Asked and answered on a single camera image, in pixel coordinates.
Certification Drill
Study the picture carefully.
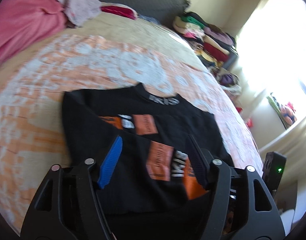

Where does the floral laundry basket with clothes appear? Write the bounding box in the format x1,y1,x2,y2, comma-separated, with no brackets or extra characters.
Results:
216,72,242,97

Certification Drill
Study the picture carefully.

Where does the red bag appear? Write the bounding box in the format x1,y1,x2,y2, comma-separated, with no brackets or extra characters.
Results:
236,107,253,128

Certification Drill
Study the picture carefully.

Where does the black t-shirt with orange patches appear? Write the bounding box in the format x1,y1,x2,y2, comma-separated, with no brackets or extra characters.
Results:
62,83,233,239

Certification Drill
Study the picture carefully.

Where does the white curtain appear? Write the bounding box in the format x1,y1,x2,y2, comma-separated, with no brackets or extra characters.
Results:
234,0,306,229

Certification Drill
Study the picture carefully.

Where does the red pillow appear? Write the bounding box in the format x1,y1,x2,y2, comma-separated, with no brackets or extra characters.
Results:
101,3,138,20

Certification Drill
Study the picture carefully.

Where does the stack of folded clothes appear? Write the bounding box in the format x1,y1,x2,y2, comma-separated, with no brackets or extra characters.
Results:
173,11,239,70

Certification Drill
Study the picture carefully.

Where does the pink blanket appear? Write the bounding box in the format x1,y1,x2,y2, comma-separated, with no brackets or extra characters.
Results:
0,0,67,66

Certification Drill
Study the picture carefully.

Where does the lilac crumpled garment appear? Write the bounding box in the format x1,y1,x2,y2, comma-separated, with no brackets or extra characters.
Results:
56,0,101,27

